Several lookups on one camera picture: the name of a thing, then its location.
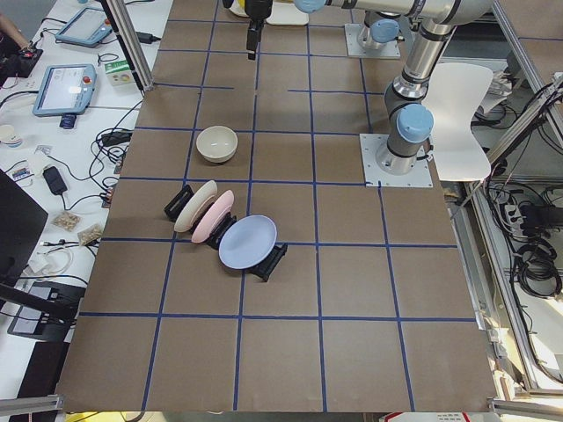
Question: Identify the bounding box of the far blue teach pendant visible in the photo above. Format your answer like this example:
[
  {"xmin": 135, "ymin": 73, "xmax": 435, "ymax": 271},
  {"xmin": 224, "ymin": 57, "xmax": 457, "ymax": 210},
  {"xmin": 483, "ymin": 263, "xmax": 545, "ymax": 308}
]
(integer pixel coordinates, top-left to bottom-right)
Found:
[{"xmin": 55, "ymin": 7, "xmax": 113, "ymax": 47}]

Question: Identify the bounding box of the white plastic chair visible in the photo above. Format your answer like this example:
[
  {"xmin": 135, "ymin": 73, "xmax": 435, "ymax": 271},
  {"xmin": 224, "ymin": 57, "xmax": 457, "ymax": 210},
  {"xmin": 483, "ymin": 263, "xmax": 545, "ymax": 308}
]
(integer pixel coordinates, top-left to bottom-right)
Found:
[{"xmin": 422, "ymin": 62, "xmax": 493, "ymax": 182}]

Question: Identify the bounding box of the cream plate in rack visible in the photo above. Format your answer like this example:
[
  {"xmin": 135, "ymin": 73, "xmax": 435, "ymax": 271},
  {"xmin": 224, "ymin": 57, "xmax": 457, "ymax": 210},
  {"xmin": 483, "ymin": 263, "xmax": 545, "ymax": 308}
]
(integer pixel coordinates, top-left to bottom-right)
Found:
[{"xmin": 174, "ymin": 180, "xmax": 217, "ymax": 233}]

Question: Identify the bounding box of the blue teach pendant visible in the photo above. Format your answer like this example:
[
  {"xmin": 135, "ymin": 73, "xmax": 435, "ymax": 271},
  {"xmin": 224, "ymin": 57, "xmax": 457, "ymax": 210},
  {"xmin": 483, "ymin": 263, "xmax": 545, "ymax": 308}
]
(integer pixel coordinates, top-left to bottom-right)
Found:
[
  {"xmin": 33, "ymin": 64, "xmax": 97, "ymax": 117},
  {"xmin": 55, "ymin": 7, "xmax": 113, "ymax": 47}
]

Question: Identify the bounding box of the black power adapter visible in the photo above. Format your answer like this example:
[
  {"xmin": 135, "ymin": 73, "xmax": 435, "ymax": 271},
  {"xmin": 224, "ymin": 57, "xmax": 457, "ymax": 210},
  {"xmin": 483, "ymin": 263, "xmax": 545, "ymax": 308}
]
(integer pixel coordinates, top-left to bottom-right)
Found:
[{"xmin": 43, "ymin": 166, "xmax": 68, "ymax": 195}]

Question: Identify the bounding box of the white serving tray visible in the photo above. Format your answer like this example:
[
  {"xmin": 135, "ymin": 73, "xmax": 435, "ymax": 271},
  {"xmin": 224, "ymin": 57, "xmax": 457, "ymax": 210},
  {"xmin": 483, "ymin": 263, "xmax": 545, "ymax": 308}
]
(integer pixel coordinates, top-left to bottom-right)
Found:
[{"xmin": 266, "ymin": 1, "xmax": 309, "ymax": 26}]

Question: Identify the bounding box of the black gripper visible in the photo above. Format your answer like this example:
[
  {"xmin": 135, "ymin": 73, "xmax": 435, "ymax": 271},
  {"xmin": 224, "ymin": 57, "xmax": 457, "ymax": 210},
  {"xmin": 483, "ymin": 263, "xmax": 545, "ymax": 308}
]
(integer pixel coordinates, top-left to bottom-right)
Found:
[{"xmin": 245, "ymin": 0, "xmax": 270, "ymax": 60}]

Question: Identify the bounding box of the cream ceramic bowl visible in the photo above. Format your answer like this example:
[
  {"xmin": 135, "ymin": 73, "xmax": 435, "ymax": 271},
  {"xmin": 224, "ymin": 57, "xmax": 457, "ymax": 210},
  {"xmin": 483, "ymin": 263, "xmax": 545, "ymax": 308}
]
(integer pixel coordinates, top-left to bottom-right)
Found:
[{"xmin": 196, "ymin": 126, "xmax": 238, "ymax": 164}]

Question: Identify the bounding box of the pink plate in rack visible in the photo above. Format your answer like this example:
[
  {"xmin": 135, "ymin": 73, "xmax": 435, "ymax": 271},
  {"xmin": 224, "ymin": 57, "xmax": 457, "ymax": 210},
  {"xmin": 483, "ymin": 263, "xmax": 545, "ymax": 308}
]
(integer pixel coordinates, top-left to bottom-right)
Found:
[{"xmin": 191, "ymin": 190, "xmax": 235, "ymax": 244}]

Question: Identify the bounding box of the blue plate in rack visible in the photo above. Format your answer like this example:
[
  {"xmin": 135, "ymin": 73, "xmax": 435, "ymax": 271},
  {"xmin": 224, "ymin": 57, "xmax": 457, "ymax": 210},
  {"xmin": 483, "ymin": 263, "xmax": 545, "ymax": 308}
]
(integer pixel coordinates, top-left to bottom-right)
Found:
[{"xmin": 219, "ymin": 215, "xmax": 277, "ymax": 270}]

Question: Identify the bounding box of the near blue teach pendant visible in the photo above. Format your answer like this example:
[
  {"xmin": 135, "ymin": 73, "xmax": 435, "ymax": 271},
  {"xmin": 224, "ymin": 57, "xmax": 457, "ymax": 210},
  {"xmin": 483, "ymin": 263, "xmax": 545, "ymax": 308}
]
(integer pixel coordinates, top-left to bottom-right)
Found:
[{"xmin": 33, "ymin": 64, "xmax": 97, "ymax": 117}]

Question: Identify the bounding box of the black plate rack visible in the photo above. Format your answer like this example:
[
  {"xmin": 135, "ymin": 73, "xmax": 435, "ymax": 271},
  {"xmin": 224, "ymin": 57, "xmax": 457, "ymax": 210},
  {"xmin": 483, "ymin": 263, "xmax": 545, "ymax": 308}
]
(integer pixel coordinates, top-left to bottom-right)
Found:
[{"xmin": 164, "ymin": 186, "xmax": 288, "ymax": 282}]

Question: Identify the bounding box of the black monitor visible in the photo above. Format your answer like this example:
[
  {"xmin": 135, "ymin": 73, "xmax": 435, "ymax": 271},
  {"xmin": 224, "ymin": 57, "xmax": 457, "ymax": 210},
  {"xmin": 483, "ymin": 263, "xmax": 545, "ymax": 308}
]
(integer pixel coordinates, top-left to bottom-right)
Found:
[{"xmin": 0, "ymin": 171, "xmax": 48, "ymax": 287}]

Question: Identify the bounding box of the small green white box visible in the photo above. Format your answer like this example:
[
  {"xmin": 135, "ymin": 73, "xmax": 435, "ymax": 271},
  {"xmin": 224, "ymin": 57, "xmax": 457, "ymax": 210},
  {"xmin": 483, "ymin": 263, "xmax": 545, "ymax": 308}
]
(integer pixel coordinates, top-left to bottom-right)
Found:
[{"xmin": 104, "ymin": 60, "xmax": 135, "ymax": 86}]

